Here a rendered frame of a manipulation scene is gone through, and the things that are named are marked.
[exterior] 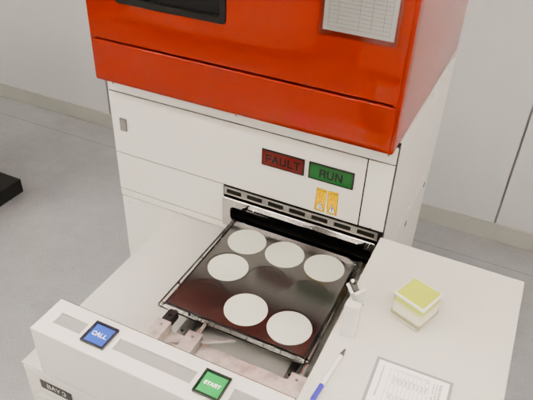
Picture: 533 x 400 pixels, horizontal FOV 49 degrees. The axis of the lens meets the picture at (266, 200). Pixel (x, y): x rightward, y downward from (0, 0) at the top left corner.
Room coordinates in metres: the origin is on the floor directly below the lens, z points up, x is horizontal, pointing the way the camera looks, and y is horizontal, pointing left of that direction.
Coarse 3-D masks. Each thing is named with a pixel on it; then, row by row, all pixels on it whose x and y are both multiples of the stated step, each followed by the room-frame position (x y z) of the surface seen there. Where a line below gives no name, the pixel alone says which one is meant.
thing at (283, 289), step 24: (288, 240) 1.20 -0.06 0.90; (264, 264) 1.10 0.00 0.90; (192, 288) 1.01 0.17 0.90; (216, 288) 1.01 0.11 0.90; (240, 288) 1.01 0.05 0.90; (264, 288) 1.02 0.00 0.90; (288, 288) 1.02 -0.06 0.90; (312, 288) 1.02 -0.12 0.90; (336, 288) 1.03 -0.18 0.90; (192, 312) 0.93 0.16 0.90; (216, 312) 0.93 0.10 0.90; (312, 312) 0.95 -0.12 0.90; (264, 336) 0.87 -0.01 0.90; (312, 336) 0.88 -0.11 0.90
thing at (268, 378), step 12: (168, 336) 0.87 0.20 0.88; (180, 336) 0.88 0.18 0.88; (204, 348) 0.84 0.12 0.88; (216, 360) 0.81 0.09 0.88; (228, 360) 0.81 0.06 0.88; (240, 360) 0.82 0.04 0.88; (240, 372) 0.79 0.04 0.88; (252, 372) 0.79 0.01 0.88; (264, 372) 0.79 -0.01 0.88; (264, 384) 0.76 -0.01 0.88; (276, 384) 0.76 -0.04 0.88
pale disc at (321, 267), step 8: (312, 256) 1.14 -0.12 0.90; (320, 256) 1.14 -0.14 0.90; (328, 256) 1.14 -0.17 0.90; (304, 264) 1.11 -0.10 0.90; (312, 264) 1.11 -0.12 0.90; (320, 264) 1.11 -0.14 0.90; (328, 264) 1.11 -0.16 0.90; (336, 264) 1.11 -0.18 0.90; (312, 272) 1.08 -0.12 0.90; (320, 272) 1.08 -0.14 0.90; (328, 272) 1.08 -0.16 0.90; (336, 272) 1.08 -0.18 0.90; (320, 280) 1.05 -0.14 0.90; (328, 280) 1.05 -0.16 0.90
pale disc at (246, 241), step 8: (240, 232) 1.23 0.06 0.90; (248, 232) 1.23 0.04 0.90; (256, 232) 1.23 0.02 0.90; (232, 240) 1.19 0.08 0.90; (240, 240) 1.19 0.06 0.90; (248, 240) 1.19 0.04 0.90; (256, 240) 1.19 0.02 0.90; (264, 240) 1.19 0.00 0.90; (232, 248) 1.16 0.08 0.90; (240, 248) 1.16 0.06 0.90; (248, 248) 1.16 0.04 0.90; (256, 248) 1.16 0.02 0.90
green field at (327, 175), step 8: (312, 168) 1.23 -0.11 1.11; (320, 168) 1.22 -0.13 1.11; (328, 168) 1.22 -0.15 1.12; (312, 176) 1.23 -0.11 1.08; (320, 176) 1.22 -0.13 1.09; (328, 176) 1.21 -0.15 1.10; (336, 176) 1.21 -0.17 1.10; (344, 176) 1.20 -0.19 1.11; (352, 176) 1.19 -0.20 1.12; (336, 184) 1.20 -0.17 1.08; (344, 184) 1.20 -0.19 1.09
